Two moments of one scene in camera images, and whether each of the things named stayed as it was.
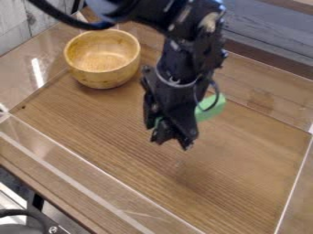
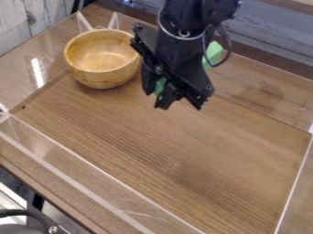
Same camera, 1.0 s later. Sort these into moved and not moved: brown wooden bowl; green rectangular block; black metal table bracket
Moved: green rectangular block
Not moved: brown wooden bowl; black metal table bracket
